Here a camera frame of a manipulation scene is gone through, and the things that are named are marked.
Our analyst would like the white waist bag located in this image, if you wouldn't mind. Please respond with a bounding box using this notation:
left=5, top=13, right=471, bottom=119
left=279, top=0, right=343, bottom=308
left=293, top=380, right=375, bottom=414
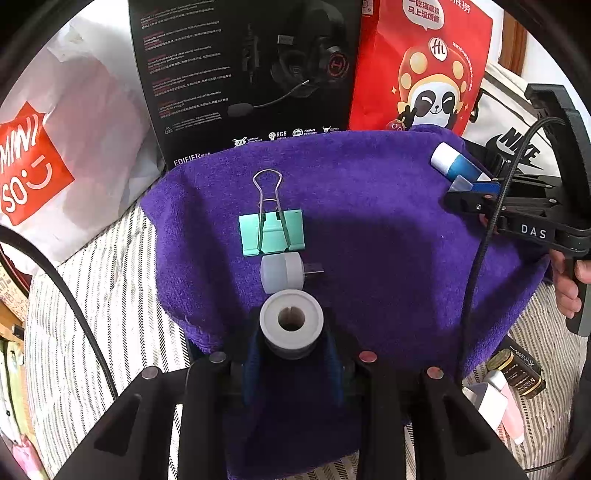
left=459, top=60, right=568, bottom=185

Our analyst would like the pink plush toy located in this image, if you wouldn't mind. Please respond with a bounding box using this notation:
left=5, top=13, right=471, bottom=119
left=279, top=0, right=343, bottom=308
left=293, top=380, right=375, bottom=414
left=4, top=434, right=49, bottom=480

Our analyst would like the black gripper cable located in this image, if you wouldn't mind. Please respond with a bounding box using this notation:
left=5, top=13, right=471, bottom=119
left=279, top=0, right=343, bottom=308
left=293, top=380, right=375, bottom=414
left=0, top=226, right=120, bottom=400
left=452, top=116, right=573, bottom=386

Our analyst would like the long black gold-trimmed box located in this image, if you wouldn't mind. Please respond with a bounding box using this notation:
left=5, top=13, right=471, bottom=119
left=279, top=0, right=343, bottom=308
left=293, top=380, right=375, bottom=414
left=486, top=335, right=548, bottom=398

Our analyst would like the white plastic shopping bag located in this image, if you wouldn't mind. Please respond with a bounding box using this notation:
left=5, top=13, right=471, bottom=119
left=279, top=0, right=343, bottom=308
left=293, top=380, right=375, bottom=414
left=0, top=9, right=169, bottom=266

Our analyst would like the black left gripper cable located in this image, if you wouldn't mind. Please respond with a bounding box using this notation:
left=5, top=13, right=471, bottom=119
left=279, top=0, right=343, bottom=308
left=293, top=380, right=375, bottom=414
left=0, top=226, right=120, bottom=400

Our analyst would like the brown wooden door frame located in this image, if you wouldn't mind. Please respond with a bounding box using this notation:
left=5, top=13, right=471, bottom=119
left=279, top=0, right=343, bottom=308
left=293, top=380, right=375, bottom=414
left=498, top=18, right=536, bottom=81

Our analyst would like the wooden headboard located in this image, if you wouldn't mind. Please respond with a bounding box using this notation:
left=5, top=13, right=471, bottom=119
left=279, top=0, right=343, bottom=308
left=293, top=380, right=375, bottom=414
left=0, top=295, right=26, bottom=344

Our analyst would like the person's right hand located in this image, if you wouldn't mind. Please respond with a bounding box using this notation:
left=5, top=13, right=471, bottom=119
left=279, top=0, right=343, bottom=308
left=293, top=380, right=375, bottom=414
left=549, top=249, right=583, bottom=320

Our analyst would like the purple towel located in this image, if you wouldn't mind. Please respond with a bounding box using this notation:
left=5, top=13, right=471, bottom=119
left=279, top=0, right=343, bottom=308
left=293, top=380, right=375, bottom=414
left=139, top=124, right=552, bottom=480

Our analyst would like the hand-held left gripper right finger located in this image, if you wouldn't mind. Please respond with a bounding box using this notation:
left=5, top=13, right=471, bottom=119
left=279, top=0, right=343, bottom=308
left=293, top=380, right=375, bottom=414
left=323, top=318, right=529, bottom=480

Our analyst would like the black headset box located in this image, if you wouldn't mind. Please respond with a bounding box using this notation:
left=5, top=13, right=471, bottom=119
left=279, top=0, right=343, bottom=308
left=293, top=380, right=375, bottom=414
left=127, top=0, right=363, bottom=172

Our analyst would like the white patterned plush toy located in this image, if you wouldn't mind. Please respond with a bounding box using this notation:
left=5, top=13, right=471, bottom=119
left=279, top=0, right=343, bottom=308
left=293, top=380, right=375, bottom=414
left=0, top=342, right=33, bottom=435

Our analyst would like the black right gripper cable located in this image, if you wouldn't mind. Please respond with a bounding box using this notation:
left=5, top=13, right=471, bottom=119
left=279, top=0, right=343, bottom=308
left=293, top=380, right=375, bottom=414
left=452, top=116, right=573, bottom=386

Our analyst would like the red paper panda bag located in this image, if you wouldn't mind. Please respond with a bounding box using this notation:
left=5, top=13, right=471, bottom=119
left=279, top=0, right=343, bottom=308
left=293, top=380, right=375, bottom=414
left=347, top=0, right=494, bottom=137

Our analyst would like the green binder clip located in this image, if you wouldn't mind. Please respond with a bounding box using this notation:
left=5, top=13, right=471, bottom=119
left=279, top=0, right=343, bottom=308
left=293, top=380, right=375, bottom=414
left=238, top=169, right=306, bottom=257

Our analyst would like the pink highlighter pen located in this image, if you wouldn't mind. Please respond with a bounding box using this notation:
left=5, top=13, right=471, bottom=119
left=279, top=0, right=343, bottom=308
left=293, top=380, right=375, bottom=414
left=482, top=369, right=527, bottom=446

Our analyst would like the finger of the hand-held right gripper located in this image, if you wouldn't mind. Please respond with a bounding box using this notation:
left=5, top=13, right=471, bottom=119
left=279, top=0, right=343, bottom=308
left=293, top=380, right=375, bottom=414
left=444, top=174, right=509, bottom=229
left=472, top=173, right=561, bottom=197

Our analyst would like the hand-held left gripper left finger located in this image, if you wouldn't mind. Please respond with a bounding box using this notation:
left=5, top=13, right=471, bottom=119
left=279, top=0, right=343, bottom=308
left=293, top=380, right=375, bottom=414
left=53, top=318, right=264, bottom=480

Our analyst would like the white blue cream bottle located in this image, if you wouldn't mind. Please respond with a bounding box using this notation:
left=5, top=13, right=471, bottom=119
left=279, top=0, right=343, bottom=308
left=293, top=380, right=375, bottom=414
left=430, top=142, right=492, bottom=183

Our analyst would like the white tape roll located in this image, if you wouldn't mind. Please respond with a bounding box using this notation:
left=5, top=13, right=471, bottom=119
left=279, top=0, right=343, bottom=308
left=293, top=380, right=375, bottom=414
left=259, top=289, right=324, bottom=361

